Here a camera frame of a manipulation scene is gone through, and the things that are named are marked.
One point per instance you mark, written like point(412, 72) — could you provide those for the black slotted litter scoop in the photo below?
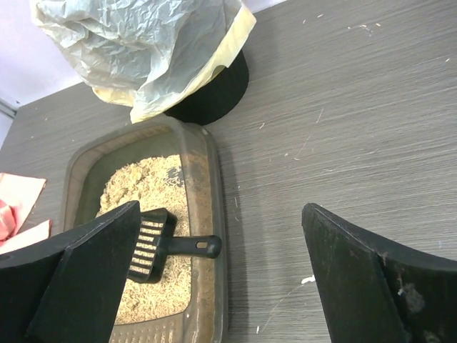
point(156, 242)

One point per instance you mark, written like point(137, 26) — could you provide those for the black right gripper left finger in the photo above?
point(68, 288)

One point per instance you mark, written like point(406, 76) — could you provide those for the black trash bin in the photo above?
point(217, 98)

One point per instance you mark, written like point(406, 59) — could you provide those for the beige cat litter pellets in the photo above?
point(156, 183)

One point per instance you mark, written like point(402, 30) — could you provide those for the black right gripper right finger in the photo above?
point(373, 289)

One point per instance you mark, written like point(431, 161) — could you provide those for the translucent white bin liner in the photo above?
point(146, 55)

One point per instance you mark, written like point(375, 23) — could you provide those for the grey plastic litter box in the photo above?
point(206, 317)

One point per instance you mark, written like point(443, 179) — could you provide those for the pink cloth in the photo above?
point(18, 198)

